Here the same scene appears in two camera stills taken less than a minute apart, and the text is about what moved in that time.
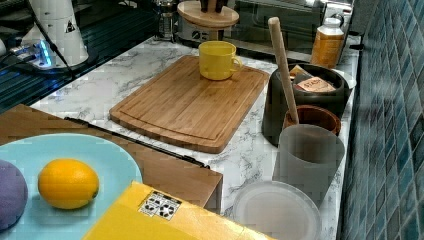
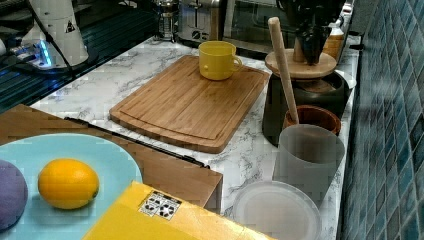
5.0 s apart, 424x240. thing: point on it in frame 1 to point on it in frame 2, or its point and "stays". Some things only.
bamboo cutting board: (184, 108) stays
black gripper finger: (220, 4) to (314, 18)
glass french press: (166, 23) stays
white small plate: (351, 82) stays
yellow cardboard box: (141, 212) stays
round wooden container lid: (190, 11) to (323, 65)
